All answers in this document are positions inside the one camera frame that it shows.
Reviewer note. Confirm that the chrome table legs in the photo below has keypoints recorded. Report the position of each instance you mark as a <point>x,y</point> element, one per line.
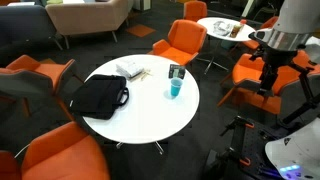
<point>158,146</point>

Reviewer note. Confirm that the chrome pedestal table base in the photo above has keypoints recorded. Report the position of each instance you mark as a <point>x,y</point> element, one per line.
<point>215,60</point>

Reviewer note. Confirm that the blue plastic cup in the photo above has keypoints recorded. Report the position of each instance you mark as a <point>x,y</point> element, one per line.
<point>176,89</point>

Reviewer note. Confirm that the white silver Franka robot arm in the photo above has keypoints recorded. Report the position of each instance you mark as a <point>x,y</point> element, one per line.
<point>295,16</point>

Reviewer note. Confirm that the orange armchair with grey shell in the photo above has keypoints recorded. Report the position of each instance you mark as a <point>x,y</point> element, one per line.
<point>46,70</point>
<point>253,71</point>
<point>23,88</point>

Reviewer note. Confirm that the teal waste bin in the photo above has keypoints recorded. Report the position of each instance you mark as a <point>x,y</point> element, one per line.
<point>227,44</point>

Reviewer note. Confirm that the clear plastic wrapping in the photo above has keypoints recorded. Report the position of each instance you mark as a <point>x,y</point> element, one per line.
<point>222,28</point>

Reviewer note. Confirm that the beige sofa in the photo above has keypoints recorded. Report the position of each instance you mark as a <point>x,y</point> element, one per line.
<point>86,16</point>

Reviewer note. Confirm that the black tripod stand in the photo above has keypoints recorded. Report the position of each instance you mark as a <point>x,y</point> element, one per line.
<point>308,90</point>

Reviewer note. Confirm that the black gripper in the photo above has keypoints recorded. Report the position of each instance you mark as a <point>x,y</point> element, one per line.
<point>275,60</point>

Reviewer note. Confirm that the dark grey sofa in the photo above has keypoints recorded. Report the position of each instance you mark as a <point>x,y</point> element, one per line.
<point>23,23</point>

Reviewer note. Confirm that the wooden sticks bundle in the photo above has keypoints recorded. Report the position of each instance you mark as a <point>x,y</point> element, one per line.
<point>142,75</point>

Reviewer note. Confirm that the brown drink bottle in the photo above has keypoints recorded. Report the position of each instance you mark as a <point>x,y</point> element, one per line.
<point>235,30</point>

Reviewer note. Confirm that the black laptop bag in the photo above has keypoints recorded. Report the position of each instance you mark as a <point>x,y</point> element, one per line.
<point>96,96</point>

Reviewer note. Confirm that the large orange armchair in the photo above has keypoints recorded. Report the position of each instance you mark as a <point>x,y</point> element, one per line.
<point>63,156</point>

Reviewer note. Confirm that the white paper stack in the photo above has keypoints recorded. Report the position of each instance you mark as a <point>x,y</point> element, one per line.
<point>129,68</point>

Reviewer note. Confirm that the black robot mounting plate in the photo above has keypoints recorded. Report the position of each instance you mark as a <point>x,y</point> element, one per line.
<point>256,146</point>

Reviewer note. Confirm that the orange armchair with wide backrest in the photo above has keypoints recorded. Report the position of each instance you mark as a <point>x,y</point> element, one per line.
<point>185,38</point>

